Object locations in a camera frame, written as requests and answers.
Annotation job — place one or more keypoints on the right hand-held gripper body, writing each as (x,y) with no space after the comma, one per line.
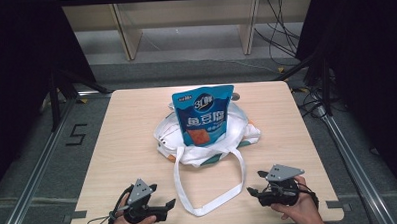
(282,174)

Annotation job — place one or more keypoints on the black curtain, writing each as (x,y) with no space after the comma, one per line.
(18,65)
(368,69)

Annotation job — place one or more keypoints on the aluminium floor rail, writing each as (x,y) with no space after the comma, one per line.
(35,177)
(351,160)

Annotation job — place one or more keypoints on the black metal stand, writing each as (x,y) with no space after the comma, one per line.
(55,103)
(325,87)

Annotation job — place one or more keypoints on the blue snack pouch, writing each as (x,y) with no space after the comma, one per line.
(203,125)

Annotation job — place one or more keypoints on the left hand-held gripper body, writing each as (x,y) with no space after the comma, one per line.
(139,194)

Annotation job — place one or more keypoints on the person's right hand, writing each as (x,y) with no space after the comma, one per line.
(303,211)

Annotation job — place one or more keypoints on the white tote bag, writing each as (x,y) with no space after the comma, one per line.
(201,157)

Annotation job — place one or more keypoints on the light wooden shelf unit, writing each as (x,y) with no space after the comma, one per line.
(130,41)

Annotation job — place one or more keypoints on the small round grey object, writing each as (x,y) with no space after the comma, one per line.
(235,96)

